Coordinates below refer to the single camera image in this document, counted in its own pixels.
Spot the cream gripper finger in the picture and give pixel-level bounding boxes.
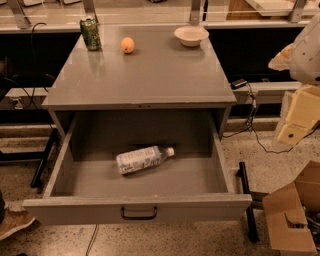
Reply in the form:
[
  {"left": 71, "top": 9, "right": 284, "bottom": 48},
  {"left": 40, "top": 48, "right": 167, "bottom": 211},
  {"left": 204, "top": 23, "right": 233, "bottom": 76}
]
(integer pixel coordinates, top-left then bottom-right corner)
[
  {"left": 268, "top": 44, "right": 293, "bottom": 71},
  {"left": 277, "top": 85, "right": 320, "bottom": 146}
]

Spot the blue label plastic bottle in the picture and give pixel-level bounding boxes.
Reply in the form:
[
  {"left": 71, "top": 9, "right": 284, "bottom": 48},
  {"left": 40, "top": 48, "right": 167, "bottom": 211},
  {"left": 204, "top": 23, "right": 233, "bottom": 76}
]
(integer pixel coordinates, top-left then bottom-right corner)
[{"left": 116, "top": 146, "right": 175, "bottom": 175}]

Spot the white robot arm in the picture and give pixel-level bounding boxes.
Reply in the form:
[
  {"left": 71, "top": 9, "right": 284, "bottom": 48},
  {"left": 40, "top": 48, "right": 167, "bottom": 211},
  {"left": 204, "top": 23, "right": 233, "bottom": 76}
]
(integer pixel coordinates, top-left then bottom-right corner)
[{"left": 268, "top": 13, "right": 320, "bottom": 148}]

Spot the grey open top drawer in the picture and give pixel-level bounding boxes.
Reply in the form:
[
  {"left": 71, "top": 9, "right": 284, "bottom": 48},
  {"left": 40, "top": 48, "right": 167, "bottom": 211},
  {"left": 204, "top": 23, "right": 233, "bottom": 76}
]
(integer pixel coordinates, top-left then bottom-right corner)
[{"left": 23, "top": 110, "right": 251, "bottom": 225}]

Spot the black power adapter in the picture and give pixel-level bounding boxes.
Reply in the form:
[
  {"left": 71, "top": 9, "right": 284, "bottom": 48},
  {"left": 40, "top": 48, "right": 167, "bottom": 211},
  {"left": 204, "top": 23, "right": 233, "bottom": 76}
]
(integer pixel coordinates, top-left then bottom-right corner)
[{"left": 230, "top": 79, "right": 247, "bottom": 90}]

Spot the white bowl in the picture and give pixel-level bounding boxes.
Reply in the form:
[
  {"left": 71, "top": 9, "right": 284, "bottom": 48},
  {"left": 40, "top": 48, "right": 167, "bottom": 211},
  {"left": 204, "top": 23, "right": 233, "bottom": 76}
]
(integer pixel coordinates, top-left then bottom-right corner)
[{"left": 174, "top": 26, "right": 209, "bottom": 47}]

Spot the grey cabinet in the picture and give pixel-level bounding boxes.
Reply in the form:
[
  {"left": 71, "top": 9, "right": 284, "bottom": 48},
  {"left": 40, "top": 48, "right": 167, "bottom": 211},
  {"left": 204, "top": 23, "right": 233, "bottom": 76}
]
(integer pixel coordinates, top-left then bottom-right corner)
[{"left": 43, "top": 25, "right": 236, "bottom": 131}]

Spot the black table leg right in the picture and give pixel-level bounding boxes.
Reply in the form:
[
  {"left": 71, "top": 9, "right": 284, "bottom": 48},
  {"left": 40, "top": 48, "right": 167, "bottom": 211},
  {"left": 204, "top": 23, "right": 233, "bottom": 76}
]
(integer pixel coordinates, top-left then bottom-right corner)
[{"left": 237, "top": 161, "right": 260, "bottom": 244}]

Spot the black table leg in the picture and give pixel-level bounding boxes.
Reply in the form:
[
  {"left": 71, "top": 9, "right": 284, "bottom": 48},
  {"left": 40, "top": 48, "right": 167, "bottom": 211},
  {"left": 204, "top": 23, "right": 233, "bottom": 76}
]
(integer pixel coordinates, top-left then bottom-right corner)
[
  {"left": 237, "top": 161, "right": 260, "bottom": 244},
  {"left": 30, "top": 128, "right": 58, "bottom": 188}
]

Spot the cardboard box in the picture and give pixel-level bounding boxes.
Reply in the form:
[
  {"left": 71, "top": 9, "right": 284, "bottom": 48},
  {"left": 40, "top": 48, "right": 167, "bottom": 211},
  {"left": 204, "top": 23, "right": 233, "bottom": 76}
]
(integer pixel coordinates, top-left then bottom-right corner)
[{"left": 262, "top": 161, "right": 320, "bottom": 256}]

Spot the orange fruit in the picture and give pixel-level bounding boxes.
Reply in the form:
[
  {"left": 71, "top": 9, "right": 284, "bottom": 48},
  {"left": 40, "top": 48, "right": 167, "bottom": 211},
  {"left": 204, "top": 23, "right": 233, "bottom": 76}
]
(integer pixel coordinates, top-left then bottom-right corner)
[{"left": 120, "top": 37, "right": 135, "bottom": 54}]

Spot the green soda can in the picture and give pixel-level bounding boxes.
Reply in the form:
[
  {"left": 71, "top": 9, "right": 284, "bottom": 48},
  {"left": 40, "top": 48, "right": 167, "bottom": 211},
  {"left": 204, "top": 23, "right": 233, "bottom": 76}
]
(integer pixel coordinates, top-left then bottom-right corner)
[{"left": 80, "top": 16, "right": 101, "bottom": 51}]

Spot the black table leg left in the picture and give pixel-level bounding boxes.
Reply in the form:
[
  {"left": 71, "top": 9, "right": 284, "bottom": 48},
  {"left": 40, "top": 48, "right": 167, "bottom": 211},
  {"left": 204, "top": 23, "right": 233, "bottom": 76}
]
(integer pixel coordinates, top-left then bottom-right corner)
[{"left": 30, "top": 128, "right": 58, "bottom": 188}]

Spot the brown shoe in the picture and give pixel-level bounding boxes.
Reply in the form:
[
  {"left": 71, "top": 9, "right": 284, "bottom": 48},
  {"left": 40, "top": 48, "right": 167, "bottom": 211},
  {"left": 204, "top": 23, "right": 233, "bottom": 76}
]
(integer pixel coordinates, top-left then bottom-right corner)
[{"left": 0, "top": 209, "right": 35, "bottom": 240}]

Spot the black cable on floor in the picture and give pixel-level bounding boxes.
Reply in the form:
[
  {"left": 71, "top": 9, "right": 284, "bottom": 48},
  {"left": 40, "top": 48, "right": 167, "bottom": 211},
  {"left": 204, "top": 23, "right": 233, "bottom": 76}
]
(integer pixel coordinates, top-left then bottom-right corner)
[{"left": 222, "top": 83, "right": 320, "bottom": 155}]

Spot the black drawer handle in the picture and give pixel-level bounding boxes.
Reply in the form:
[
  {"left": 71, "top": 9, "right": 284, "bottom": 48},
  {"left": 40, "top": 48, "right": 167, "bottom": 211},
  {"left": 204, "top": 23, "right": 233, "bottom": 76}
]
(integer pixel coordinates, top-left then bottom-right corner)
[{"left": 120, "top": 207, "right": 158, "bottom": 221}]

